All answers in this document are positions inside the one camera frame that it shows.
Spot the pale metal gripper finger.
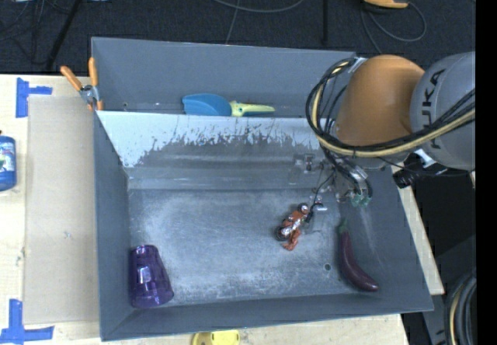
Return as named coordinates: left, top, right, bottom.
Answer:
left=289, top=154, right=326, bottom=186
left=304, top=201, right=329, bottom=235

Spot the purple toy eggplant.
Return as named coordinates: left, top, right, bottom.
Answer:
left=335, top=218, right=381, bottom=293

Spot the grey metal bin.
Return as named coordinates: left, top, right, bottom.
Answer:
left=89, top=36, right=435, bottom=342

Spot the purple clear plastic cup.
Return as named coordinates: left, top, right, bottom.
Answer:
left=127, top=244, right=175, bottom=309

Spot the pale wood flat board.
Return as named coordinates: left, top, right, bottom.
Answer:
left=22, top=94, right=103, bottom=326

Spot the blue printed can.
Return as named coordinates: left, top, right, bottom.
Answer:
left=0, top=135, right=19, bottom=192

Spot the blue scoop with yellow handle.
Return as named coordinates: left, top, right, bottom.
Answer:
left=181, top=92, right=276, bottom=118

